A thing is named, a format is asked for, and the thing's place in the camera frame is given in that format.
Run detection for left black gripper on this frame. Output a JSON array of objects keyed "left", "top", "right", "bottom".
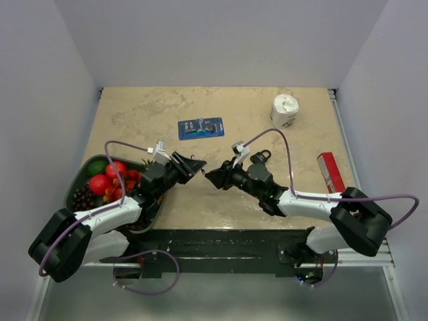
[{"left": 154, "top": 151, "right": 205, "bottom": 199}]

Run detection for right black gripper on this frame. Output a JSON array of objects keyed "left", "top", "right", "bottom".
[{"left": 205, "top": 156, "right": 263, "bottom": 200}]

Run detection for black padlock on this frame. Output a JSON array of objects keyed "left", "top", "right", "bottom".
[{"left": 250, "top": 149, "right": 272, "bottom": 165}]

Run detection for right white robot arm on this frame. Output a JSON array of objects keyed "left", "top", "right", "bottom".
[{"left": 205, "top": 160, "right": 392, "bottom": 263}]

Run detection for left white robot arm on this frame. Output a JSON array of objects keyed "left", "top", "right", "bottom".
[{"left": 28, "top": 152, "right": 207, "bottom": 282}]

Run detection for blue blister card package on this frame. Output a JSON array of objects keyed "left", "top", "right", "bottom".
[{"left": 178, "top": 117, "right": 225, "bottom": 140}]

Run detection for red strawberries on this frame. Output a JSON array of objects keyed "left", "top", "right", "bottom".
[{"left": 126, "top": 170, "right": 142, "bottom": 191}]

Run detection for red apple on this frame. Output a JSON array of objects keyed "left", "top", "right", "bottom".
[
  {"left": 88, "top": 174, "right": 111, "bottom": 196},
  {"left": 105, "top": 161, "right": 128, "bottom": 181}
]

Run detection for purple grapes bunch front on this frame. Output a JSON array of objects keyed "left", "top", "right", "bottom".
[{"left": 123, "top": 221, "right": 147, "bottom": 233}]

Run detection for yellow red cherries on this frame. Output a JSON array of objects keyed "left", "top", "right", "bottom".
[{"left": 103, "top": 179, "right": 123, "bottom": 204}]

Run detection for white paper roll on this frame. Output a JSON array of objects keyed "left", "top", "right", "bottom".
[{"left": 270, "top": 94, "right": 300, "bottom": 130}]

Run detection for green lime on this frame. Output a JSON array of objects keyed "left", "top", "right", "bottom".
[{"left": 86, "top": 160, "right": 109, "bottom": 177}]

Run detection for dark green fruit tray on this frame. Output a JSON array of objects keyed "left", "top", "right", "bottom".
[{"left": 64, "top": 154, "right": 163, "bottom": 234}]

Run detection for red box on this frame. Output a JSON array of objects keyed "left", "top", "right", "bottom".
[{"left": 317, "top": 152, "right": 346, "bottom": 193}]

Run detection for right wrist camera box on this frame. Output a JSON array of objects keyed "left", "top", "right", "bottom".
[{"left": 231, "top": 141, "right": 250, "bottom": 168}]

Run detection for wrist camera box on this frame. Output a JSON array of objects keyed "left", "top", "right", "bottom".
[
  {"left": 147, "top": 140, "right": 171, "bottom": 165},
  {"left": 231, "top": 141, "right": 250, "bottom": 168}
]

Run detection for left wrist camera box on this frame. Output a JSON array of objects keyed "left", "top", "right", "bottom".
[{"left": 147, "top": 140, "right": 171, "bottom": 165}]

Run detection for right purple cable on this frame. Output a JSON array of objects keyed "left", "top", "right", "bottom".
[{"left": 242, "top": 128, "right": 421, "bottom": 288}]

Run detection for purple cable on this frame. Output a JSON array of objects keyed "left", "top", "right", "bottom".
[
  {"left": 38, "top": 140, "right": 181, "bottom": 295},
  {"left": 242, "top": 128, "right": 421, "bottom": 288}
]

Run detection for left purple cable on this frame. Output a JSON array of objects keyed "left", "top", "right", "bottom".
[{"left": 38, "top": 140, "right": 181, "bottom": 295}]

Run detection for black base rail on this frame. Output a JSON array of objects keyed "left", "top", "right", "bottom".
[{"left": 101, "top": 229, "right": 336, "bottom": 278}]

